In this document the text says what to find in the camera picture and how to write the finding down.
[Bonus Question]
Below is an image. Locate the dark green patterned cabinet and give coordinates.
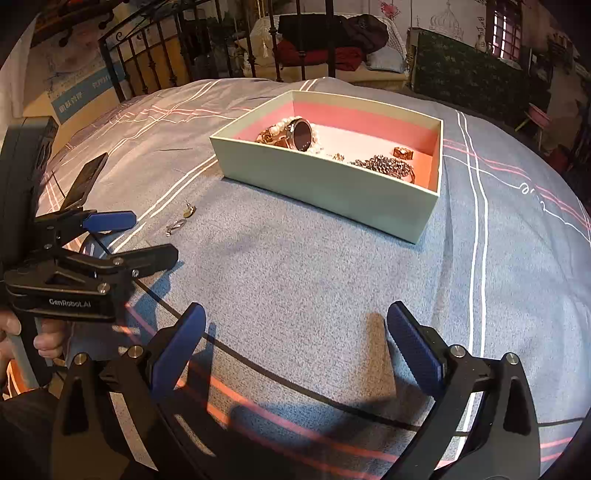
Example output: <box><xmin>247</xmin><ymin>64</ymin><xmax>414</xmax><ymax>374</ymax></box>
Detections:
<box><xmin>409</xmin><ymin>27</ymin><xmax>551</xmax><ymax>127</ymax></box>

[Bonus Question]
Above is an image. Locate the pale green jewelry box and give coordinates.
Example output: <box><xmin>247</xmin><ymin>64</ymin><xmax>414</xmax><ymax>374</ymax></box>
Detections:
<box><xmin>211</xmin><ymin>90</ymin><xmax>444</xmax><ymax>243</ymax></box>

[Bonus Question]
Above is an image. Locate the dark chain necklace pile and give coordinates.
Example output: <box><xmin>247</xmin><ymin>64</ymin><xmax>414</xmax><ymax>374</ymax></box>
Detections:
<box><xmin>351</xmin><ymin>154</ymin><xmax>417</xmax><ymax>185</ymax></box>

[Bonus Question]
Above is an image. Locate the white pearl bracelet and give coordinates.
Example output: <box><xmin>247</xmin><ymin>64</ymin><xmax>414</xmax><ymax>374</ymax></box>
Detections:
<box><xmin>254</xmin><ymin>116</ymin><xmax>297</xmax><ymax>148</ymax></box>

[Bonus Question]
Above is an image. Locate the grey pillow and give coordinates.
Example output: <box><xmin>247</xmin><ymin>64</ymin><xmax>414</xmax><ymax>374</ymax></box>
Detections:
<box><xmin>366</xmin><ymin>46</ymin><xmax>406</xmax><ymax>74</ymax></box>

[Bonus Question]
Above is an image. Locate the white vase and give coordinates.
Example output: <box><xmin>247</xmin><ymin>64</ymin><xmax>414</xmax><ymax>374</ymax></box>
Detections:
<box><xmin>475</xmin><ymin>27</ymin><xmax>488</xmax><ymax>53</ymax></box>

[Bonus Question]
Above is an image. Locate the black metal bed frame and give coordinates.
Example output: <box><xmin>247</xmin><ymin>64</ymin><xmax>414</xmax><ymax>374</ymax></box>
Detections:
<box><xmin>97</xmin><ymin>0</ymin><xmax>339</xmax><ymax>104</ymax></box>

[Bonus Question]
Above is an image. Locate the black smartphone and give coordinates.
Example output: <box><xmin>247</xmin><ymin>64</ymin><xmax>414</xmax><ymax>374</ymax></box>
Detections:
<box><xmin>60</xmin><ymin>153</ymin><xmax>108</xmax><ymax>211</ymax></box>

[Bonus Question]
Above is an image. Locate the black cable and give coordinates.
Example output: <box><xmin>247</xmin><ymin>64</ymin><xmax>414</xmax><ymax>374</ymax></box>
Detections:
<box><xmin>85</xmin><ymin>230</ymin><xmax>588</xmax><ymax>434</ymax></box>

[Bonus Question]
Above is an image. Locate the person's left hand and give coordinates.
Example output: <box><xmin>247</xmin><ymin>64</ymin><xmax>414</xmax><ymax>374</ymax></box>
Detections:
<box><xmin>0</xmin><ymin>307</ymin><xmax>70</xmax><ymax>374</ymax></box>

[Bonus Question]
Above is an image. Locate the tan strap wristwatch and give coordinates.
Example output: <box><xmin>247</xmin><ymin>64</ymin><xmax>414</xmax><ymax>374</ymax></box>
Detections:
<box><xmin>276</xmin><ymin>117</ymin><xmax>314</xmax><ymax>152</ymax></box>

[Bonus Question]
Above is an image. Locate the grey striped bed cover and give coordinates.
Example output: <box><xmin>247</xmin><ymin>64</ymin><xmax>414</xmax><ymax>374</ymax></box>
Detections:
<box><xmin>41</xmin><ymin>79</ymin><xmax>590</xmax><ymax>479</ymax></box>

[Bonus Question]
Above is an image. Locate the red and black clothes pile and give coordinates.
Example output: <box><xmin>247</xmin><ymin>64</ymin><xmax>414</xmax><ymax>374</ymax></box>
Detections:
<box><xmin>276</xmin><ymin>14</ymin><xmax>389</xmax><ymax>71</ymax></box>

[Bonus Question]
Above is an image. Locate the pink round stool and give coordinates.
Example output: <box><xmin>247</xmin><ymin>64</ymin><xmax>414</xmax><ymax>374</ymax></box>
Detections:
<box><xmin>515</xmin><ymin>103</ymin><xmax>551</xmax><ymax>151</ymax></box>

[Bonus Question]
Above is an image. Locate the gold ring cluster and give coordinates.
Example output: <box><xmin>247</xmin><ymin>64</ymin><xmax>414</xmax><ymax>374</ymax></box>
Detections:
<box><xmin>392</xmin><ymin>146</ymin><xmax>414</xmax><ymax>161</ymax></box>

